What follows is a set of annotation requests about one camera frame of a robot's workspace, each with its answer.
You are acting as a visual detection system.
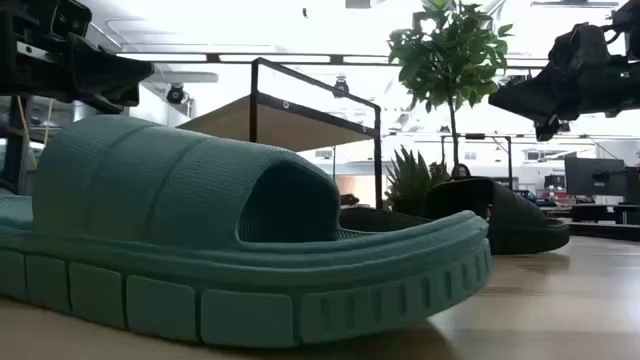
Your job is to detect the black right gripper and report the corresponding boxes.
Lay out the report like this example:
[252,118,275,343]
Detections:
[488,24,640,143]

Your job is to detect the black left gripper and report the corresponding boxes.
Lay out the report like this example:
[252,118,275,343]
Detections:
[0,0,154,114]

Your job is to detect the dark green foam slipper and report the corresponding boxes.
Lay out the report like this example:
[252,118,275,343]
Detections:
[339,177,571,256]

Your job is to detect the teal foam slipper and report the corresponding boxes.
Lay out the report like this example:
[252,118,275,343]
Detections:
[0,114,494,350]

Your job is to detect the black-framed wooden shelf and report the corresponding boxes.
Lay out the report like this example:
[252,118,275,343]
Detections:
[177,56,384,210]

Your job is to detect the black ceiling spotlight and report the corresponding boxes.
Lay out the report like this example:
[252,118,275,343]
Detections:
[166,82,190,105]

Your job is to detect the black computer monitor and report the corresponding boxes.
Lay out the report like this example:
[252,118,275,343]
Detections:
[564,157,626,197]

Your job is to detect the leafy green potted tree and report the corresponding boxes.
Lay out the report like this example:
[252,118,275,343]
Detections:
[387,0,515,174]

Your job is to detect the spiky potted succulent plant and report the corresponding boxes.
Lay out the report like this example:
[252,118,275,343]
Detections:
[384,146,451,217]

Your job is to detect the black metal frame stand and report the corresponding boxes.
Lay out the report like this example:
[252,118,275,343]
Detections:
[439,133,514,189]

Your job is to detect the yellow hanging cable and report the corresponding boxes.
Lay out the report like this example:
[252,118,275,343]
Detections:
[17,97,39,169]
[42,97,54,146]

